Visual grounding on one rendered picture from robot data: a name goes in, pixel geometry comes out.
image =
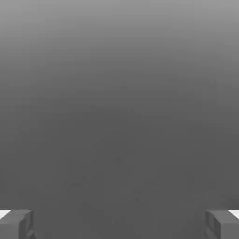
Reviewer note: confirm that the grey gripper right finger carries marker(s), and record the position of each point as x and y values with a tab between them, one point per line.
226	226

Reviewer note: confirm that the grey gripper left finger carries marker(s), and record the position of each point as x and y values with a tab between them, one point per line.
13	226

